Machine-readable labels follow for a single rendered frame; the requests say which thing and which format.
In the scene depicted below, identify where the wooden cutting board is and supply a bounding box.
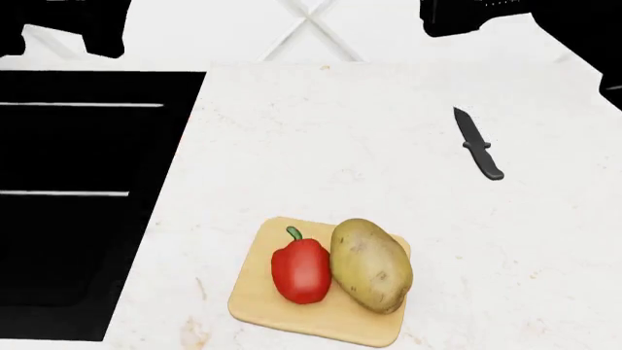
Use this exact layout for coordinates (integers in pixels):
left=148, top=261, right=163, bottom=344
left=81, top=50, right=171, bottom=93
left=226, top=216, right=412, bottom=349

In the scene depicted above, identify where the black sink basin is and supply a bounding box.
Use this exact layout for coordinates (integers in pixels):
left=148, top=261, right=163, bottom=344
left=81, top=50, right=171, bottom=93
left=0, top=70, right=208, bottom=343

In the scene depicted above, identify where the red bell pepper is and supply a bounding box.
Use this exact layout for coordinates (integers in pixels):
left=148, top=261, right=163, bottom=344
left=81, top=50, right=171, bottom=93
left=270, top=226, right=333, bottom=305

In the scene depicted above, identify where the brown potato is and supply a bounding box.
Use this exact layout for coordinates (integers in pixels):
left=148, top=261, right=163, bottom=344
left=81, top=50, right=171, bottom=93
left=329, top=217, right=414, bottom=316

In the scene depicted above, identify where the black kitchen knife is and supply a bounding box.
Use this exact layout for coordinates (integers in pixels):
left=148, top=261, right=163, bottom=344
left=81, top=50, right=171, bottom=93
left=452, top=105, right=505, bottom=182

